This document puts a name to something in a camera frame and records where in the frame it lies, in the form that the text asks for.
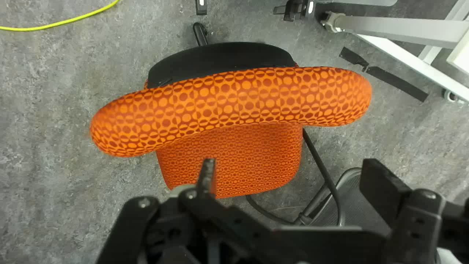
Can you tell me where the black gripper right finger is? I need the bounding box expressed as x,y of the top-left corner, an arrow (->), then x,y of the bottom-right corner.
359,156 -> 445,249

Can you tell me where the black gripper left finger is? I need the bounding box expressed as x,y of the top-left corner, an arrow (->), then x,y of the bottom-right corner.
177,156 -> 231,222

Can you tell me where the orange fabric office chair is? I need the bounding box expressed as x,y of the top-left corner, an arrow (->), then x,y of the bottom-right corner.
89,20 -> 374,200

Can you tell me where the white table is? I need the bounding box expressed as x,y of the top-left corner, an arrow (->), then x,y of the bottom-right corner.
273,0 -> 469,105

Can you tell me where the black floor cable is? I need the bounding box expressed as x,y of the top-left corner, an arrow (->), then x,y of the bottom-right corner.
243,129 -> 343,227

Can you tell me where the black floor strap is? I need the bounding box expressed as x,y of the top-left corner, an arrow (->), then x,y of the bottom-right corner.
338,45 -> 431,102

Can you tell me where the yellow cable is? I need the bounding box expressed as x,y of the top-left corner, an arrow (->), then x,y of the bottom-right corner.
0,0 -> 120,33

